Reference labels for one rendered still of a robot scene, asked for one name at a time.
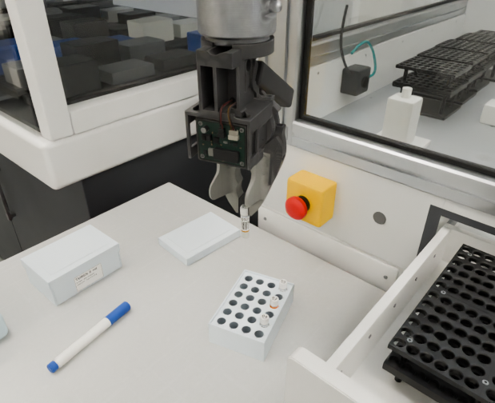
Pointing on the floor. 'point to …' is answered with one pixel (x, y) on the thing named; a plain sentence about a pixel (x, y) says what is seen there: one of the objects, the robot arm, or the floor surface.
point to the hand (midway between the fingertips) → (247, 201)
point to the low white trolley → (161, 317)
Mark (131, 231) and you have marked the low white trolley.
